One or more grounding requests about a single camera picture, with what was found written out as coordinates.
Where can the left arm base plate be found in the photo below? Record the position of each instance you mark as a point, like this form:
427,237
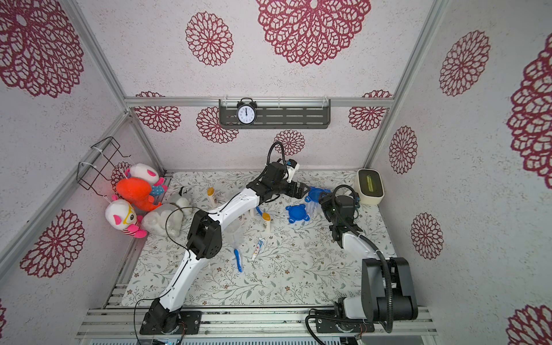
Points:
181,322

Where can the yellow cap bottle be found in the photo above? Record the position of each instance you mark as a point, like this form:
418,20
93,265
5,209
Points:
211,193
267,222

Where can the small toothpaste tube front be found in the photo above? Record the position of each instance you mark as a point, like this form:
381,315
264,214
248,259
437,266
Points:
258,248

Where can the red orange plush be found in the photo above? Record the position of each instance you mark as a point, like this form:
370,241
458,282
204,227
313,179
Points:
137,192

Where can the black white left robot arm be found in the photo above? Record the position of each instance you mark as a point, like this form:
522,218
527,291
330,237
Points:
204,240

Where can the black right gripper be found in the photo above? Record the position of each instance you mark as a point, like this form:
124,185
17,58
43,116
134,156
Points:
327,200

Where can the black wire basket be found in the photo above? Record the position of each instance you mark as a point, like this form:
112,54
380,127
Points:
105,154

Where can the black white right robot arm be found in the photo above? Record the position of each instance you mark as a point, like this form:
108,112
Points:
387,293

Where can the black alarm clock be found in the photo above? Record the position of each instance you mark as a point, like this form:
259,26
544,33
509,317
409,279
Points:
246,111

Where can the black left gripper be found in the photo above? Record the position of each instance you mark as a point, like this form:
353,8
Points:
295,192

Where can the clear plastic container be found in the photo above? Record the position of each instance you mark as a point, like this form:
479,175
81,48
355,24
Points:
165,220
314,209
234,233

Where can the grey wall shelf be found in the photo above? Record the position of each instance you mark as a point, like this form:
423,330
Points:
278,114

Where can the blue lid right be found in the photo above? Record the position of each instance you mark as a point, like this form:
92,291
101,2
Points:
297,213

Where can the white pink plush top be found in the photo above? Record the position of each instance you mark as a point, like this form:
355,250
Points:
146,173

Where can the blue lid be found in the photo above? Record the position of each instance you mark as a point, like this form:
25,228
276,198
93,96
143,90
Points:
297,213
314,195

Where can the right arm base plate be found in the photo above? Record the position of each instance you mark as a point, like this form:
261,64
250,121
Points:
328,323

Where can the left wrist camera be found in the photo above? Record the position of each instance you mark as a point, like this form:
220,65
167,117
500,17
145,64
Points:
292,167

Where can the blue lid front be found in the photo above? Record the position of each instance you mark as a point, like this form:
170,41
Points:
314,195

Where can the white plush yellow glasses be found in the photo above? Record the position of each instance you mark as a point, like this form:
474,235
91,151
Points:
122,216

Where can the cream box green window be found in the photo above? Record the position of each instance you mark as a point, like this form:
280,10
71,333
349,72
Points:
369,187

